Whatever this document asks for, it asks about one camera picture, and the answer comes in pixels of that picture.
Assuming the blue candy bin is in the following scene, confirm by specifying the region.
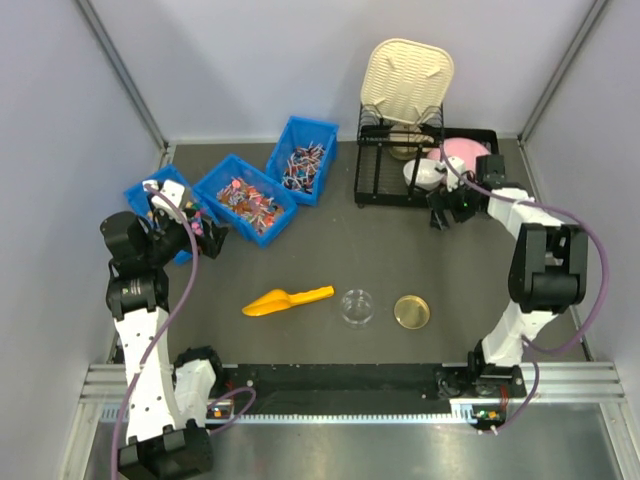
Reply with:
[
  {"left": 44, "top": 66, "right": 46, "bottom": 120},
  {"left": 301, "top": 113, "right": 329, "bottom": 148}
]
[
  {"left": 265, "top": 116, "right": 339, "bottom": 206},
  {"left": 194, "top": 154, "right": 298, "bottom": 248},
  {"left": 124, "top": 165, "right": 219, "bottom": 233}
]

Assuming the black wire dish rack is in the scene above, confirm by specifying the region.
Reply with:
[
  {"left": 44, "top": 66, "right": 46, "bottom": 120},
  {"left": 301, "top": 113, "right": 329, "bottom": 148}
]
[{"left": 354, "top": 104, "right": 499, "bottom": 208}]

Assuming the yellow plastic scoop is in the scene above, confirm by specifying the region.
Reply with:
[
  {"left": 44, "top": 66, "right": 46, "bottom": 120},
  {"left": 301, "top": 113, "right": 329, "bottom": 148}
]
[{"left": 242, "top": 286, "right": 335, "bottom": 317}]

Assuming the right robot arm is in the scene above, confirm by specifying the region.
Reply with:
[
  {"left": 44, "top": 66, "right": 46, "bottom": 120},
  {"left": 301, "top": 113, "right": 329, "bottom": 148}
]
[{"left": 434, "top": 155, "right": 588, "bottom": 398}]

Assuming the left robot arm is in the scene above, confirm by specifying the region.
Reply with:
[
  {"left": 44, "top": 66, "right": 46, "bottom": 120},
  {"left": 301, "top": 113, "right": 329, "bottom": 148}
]
[{"left": 100, "top": 211, "right": 227, "bottom": 479}]

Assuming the white small bowl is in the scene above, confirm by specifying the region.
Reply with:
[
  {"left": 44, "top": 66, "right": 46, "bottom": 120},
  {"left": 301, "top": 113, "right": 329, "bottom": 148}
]
[{"left": 402, "top": 158, "right": 446, "bottom": 191}]

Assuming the pink round plate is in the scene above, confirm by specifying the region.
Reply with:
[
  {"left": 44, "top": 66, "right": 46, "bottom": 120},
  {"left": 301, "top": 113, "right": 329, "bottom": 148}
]
[{"left": 444, "top": 137, "right": 491, "bottom": 172}]

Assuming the gold round lid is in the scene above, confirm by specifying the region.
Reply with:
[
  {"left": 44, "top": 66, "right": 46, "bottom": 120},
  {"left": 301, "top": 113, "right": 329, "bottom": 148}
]
[{"left": 393, "top": 295, "right": 431, "bottom": 330}]

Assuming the clear round container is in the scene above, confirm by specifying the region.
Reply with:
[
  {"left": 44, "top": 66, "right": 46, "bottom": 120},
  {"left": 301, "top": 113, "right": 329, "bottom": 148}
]
[{"left": 340, "top": 289, "right": 375, "bottom": 328}]

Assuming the beige square ribbed plate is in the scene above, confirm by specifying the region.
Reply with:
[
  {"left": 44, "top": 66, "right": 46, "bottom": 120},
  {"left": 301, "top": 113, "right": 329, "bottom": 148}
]
[{"left": 360, "top": 38, "right": 455, "bottom": 125}]

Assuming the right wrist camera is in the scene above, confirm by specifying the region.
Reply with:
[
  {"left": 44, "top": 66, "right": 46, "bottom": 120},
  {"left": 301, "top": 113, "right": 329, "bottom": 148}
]
[{"left": 435, "top": 157, "right": 466, "bottom": 192}]

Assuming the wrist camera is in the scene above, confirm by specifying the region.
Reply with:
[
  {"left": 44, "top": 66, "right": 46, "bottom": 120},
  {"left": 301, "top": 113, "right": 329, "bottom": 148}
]
[
  {"left": 142, "top": 179, "right": 191, "bottom": 222},
  {"left": 435, "top": 157, "right": 466, "bottom": 192}
]

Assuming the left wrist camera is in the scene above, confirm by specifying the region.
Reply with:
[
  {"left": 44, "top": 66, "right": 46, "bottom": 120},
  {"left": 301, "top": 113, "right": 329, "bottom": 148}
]
[{"left": 142, "top": 179, "right": 191, "bottom": 222}]

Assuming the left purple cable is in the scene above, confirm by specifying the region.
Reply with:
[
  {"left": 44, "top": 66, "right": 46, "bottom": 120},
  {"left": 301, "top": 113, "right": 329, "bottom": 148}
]
[{"left": 109, "top": 182, "right": 259, "bottom": 480}]

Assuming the purple cable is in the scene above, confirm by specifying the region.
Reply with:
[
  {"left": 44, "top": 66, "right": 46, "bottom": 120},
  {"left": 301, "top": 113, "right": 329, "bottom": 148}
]
[
  {"left": 439, "top": 147, "right": 612, "bottom": 436},
  {"left": 109, "top": 182, "right": 259, "bottom": 480}
]

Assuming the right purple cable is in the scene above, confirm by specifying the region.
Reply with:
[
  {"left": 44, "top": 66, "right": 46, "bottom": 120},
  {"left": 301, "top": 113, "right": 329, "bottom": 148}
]
[{"left": 439, "top": 147, "right": 612, "bottom": 436}]

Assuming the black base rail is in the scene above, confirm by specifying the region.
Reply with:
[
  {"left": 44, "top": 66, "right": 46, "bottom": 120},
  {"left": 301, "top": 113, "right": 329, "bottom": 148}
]
[{"left": 223, "top": 363, "right": 476, "bottom": 416}]

